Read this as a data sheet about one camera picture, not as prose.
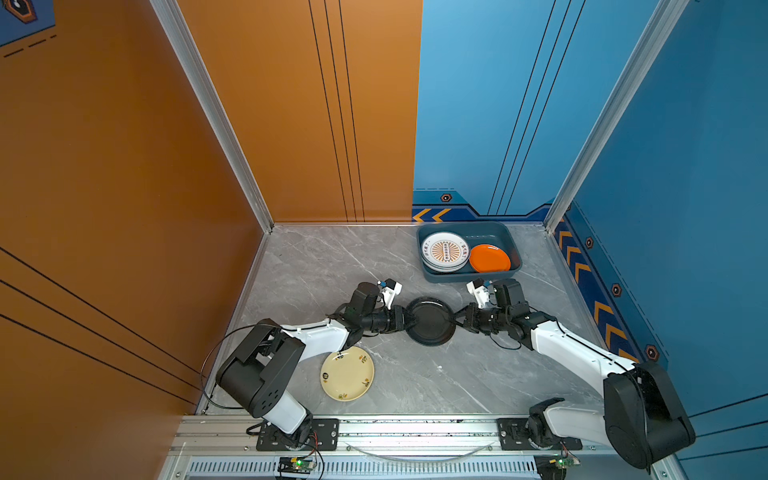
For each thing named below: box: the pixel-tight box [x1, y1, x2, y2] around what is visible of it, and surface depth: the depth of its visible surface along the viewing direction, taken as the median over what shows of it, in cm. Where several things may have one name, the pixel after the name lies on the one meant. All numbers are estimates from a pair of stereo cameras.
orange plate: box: [469, 244, 511, 273], surface depth 108 cm
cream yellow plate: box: [320, 346, 375, 402], surface depth 84 cm
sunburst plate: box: [421, 232, 470, 273], surface depth 107 cm
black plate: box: [406, 296, 456, 346], surface depth 84 cm
